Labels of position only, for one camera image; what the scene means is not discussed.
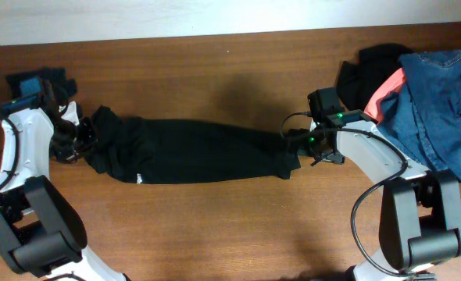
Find black t-shirt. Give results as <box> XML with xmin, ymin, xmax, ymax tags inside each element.
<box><xmin>85</xmin><ymin>106</ymin><xmax>301</xmax><ymax>184</ymax></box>

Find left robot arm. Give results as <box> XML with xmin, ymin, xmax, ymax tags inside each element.
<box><xmin>0</xmin><ymin>76</ymin><xmax>129</xmax><ymax>281</ymax></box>

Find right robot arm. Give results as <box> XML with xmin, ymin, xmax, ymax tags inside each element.
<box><xmin>286</xmin><ymin>87</ymin><xmax>461</xmax><ymax>281</ymax></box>

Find black Nike sock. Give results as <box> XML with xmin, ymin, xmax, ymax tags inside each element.
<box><xmin>5</xmin><ymin>67</ymin><xmax>77</xmax><ymax>105</ymax></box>

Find pink paper tag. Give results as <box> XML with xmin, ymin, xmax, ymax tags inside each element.
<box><xmin>363</xmin><ymin>68</ymin><xmax>406</xmax><ymax>124</ymax></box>

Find blue denim jeans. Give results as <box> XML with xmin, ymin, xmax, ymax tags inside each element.
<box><xmin>378</xmin><ymin>50</ymin><xmax>461</xmax><ymax>182</ymax></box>

